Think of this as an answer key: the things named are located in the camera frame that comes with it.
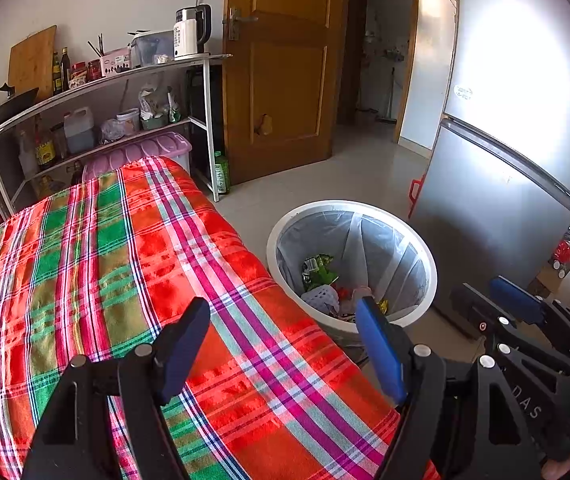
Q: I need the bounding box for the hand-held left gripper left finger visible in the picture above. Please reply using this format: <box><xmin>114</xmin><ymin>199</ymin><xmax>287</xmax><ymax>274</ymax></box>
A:
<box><xmin>22</xmin><ymin>296</ymin><xmax>212</xmax><ymax>480</ymax></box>

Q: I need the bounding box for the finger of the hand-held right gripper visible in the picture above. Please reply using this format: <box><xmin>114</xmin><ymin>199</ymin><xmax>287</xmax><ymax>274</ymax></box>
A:
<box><xmin>449</xmin><ymin>282</ymin><xmax>570</xmax><ymax>377</ymax></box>
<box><xmin>489</xmin><ymin>275</ymin><xmax>570</xmax><ymax>362</ymax></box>

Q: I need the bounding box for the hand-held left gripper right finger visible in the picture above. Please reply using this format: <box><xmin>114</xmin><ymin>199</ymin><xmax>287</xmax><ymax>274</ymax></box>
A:
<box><xmin>355</xmin><ymin>296</ymin><xmax>548</xmax><ymax>480</ymax></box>

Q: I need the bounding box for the red snack wrapper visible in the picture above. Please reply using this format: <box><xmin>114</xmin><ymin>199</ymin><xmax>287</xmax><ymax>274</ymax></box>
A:
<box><xmin>334</xmin><ymin>285</ymin><xmax>372</xmax><ymax>313</ymax></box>

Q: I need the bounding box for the white foam fruit net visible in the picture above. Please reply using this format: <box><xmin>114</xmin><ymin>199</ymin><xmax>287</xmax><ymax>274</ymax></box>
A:
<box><xmin>301</xmin><ymin>286</ymin><xmax>341</xmax><ymax>317</ymax></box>

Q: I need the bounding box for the clear plastic bin liner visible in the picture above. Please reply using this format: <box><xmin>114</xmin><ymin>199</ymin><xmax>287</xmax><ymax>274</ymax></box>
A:
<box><xmin>275</xmin><ymin>208</ymin><xmax>428</xmax><ymax>321</ymax></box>

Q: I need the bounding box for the green snack wrapper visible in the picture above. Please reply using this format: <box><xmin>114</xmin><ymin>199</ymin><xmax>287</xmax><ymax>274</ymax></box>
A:
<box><xmin>301</xmin><ymin>254</ymin><xmax>340</xmax><ymax>288</ymax></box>

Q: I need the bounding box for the white waste bin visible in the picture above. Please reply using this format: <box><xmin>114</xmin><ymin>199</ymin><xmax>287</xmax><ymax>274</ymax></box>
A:
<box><xmin>266</xmin><ymin>200</ymin><xmax>438</xmax><ymax>348</ymax></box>

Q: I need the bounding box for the person's right hand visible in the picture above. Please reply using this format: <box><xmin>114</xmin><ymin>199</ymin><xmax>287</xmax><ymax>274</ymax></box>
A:
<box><xmin>540</xmin><ymin>449</ymin><xmax>570</xmax><ymax>480</ymax></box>

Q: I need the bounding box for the cardboard box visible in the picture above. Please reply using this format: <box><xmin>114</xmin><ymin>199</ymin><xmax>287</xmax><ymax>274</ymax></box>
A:
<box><xmin>535</xmin><ymin>260</ymin><xmax>570</xmax><ymax>302</ymax></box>

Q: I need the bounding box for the plaid tablecloth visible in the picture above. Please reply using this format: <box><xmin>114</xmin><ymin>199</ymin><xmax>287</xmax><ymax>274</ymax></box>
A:
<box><xmin>0</xmin><ymin>156</ymin><xmax>440</xmax><ymax>480</ymax></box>

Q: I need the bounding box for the red plastic item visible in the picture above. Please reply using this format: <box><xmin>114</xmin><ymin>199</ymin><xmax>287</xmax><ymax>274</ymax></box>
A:
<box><xmin>409</xmin><ymin>174</ymin><xmax>428</xmax><ymax>218</ymax></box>

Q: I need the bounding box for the silver refrigerator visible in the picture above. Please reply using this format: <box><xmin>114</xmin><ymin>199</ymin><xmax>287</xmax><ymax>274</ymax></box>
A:
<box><xmin>409</xmin><ymin>0</ymin><xmax>570</xmax><ymax>341</ymax></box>

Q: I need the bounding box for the green plastic bottle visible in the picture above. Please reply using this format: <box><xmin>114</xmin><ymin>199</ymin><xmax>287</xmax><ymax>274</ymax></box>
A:
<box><xmin>213</xmin><ymin>151</ymin><xmax>231</xmax><ymax>195</ymax></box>

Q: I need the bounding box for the pink lidded storage box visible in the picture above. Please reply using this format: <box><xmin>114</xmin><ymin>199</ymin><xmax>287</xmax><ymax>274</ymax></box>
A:
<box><xmin>81</xmin><ymin>131</ymin><xmax>193</xmax><ymax>183</ymax></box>

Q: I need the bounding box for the yellow oil bottle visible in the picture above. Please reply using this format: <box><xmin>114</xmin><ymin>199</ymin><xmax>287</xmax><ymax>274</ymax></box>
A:
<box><xmin>35</xmin><ymin>172</ymin><xmax>66</xmax><ymax>197</ymax></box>

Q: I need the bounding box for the mop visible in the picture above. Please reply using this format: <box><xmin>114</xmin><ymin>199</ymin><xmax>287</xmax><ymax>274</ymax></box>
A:
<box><xmin>377</xmin><ymin>67</ymin><xmax>398</xmax><ymax>123</ymax></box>

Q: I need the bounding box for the crumpled clear plastic bag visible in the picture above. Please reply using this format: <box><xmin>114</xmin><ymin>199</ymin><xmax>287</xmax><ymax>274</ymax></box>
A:
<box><xmin>99</xmin><ymin>117</ymin><xmax>125</xmax><ymax>145</ymax></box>

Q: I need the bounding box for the white plastic tub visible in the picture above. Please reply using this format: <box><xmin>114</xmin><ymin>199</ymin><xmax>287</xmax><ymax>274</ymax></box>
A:
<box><xmin>115</xmin><ymin>107</ymin><xmax>141</xmax><ymax>135</ymax></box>

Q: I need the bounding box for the yellow-label sauce bottle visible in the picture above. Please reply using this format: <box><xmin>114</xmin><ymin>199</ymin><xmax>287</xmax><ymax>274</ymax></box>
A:
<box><xmin>34</xmin><ymin>127</ymin><xmax>57</xmax><ymax>171</ymax></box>

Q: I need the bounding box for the grey plastic jug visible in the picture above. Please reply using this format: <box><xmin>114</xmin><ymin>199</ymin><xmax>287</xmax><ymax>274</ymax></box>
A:
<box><xmin>62</xmin><ymin>106</ymin><xmax>96</xmax><ymax>155</ymax></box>

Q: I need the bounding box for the dark glass jar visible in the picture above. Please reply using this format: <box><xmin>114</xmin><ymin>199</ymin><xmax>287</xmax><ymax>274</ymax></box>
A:
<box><xmin>50</xmin><ymin>122</ymin><xmax>68</xmax><ymax>161</ymax></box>

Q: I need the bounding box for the green packet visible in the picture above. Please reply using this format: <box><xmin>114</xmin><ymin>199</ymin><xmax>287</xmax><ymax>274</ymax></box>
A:
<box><xmin>166</xmin><ymin>87</ymin><xmax>182</xmax><ymax>123</ymax></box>

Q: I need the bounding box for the clear plastic bottle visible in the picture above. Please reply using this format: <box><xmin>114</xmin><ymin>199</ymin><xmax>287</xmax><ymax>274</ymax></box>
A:
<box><xmin>18</xmin><ymin>130</ymin><xmax>40</xmax><ymax>178</ymax></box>

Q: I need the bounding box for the grey crumpled bag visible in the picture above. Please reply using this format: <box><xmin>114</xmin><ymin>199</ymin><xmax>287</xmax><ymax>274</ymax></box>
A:
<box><xmin>138</xmin><ymin>85</ymin><xmax>168</xmax><ymax>117</ymax></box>

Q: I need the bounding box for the long metal shelf rack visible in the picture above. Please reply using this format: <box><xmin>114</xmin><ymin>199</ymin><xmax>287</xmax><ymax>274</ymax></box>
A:
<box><xmin>0</xmin><ymin>52</ymin><xmax>233</xmax><ymax>221</ymax></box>

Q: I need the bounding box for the wooden door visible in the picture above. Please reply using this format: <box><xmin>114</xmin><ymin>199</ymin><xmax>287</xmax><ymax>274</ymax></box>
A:
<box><xmin>221</xmin><ymin>0</ymin><xmax>351</xmax><ymax>186</ymax></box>

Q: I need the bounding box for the red sauce jar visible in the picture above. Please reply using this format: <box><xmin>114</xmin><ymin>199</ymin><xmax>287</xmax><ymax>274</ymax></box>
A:
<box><xmin>68</xmin><ymin>61</ymin><xmax>88</xmax><ymax>90</ymax></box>

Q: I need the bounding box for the pink utensil holder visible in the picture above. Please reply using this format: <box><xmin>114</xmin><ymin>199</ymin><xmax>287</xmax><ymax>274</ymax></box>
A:
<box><xmin>100</xmin><ymin>47</ymin><xmax>132</xmax><ymax>77</ymax></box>

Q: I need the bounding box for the black frying pan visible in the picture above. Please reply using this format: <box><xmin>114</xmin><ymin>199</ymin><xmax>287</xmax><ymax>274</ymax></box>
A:
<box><xmin>0</xmin><ymin>87</ymin><xmax>40</xmax><ymax>126</ymax></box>

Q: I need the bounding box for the clear plastic storage container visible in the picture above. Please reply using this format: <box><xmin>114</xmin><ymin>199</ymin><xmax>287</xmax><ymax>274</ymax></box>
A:
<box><xmin>128</xmin><ymin>30</ymin><xmax>176</xmax><ymax>67</ymax></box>

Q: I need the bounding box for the white electric kettle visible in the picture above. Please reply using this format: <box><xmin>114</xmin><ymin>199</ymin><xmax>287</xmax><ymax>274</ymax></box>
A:
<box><xmin>172</xmin><ymin>4</ymin><xmax>212</xmax><ymax>61</ymax></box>

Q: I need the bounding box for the wooden cutting board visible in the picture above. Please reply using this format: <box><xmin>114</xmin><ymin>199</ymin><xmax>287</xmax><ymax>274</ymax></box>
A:
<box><xmin>8</xmin><ymin>25</ymin><xmax>58</xmax><ymax>101</ymax></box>

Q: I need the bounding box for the metal door handle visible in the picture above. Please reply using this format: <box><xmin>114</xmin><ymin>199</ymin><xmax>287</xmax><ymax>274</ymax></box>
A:
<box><xmin>222</xmin><ymin>6</ymin><xmax>260</xmax><ymax>42</ymax></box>

